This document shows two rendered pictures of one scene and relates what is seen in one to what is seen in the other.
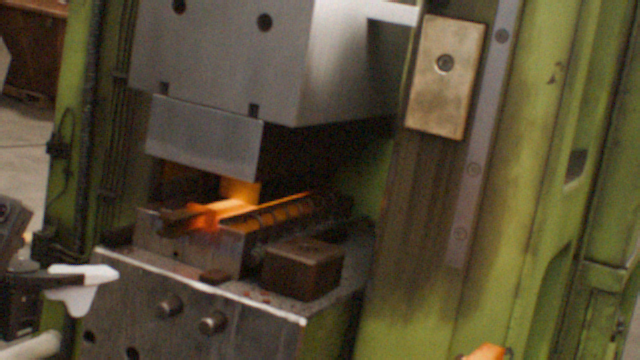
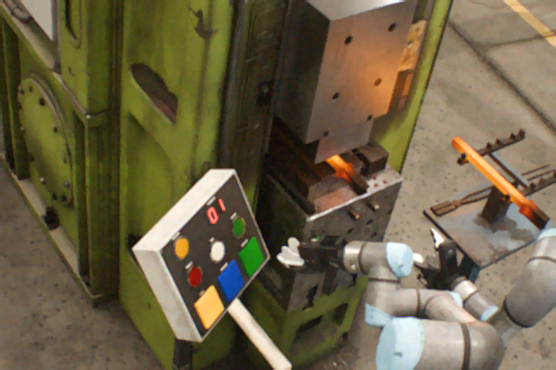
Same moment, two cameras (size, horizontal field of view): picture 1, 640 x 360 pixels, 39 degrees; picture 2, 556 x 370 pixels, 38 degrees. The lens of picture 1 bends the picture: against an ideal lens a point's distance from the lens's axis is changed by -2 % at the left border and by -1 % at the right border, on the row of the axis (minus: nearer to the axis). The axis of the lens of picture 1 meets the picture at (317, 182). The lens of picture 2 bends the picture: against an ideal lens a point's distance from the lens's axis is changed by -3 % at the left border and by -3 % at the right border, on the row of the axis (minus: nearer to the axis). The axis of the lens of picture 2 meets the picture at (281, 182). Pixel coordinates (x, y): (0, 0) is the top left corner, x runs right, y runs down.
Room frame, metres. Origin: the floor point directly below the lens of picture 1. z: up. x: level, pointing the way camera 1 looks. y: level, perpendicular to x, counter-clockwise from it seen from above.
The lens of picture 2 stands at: (0.77, 1.94, 2.63)
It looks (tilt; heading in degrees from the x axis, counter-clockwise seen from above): 43 degrees down; 293
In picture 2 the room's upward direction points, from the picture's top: 11 degrees clockwise
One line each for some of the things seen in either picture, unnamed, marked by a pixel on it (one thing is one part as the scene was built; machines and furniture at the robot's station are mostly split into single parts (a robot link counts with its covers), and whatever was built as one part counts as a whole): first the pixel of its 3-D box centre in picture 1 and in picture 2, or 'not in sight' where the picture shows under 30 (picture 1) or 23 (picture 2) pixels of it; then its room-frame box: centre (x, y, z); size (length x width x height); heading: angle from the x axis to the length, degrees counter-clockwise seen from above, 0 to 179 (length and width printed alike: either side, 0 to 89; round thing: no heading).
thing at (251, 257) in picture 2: not in sight; (249, 256); (1.39, 0.63, 1.01); 0.07 x 0.05 x 0.07; 92
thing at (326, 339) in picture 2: not in sight; (274, 280); (1.55, 0.05, 0.23); 0.55 x 0.37 x 0.47; 157
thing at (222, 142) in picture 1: (267, 129); (301, 99); (1.56, 0.10, 1.12); 0.42 x 0.20 x 0.10; 157
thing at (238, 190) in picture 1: (282, 173); not in sight; (1.58, 0.06, 1.04); 0.30 x 0.07 x 0.06; 157
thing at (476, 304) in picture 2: not in sight; (482, 314); (0.80, 0.40, 0.98); 0.11 x 0.08 x 0.09; 157
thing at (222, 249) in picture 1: (252, 217); (293, 140); (1.56, 0.10, 0.96); 0.42 x 0.20 x 0.09; 157
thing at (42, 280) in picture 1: (45, 277); not in sight; (0.98, 0.28, 1.00); 0.09 x 0.05 x 0.02; 121
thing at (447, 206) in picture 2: not in sight; (496, 188); (0.97, -0.45, 0.68); 0.60 x 0.04 x 0.01; 61
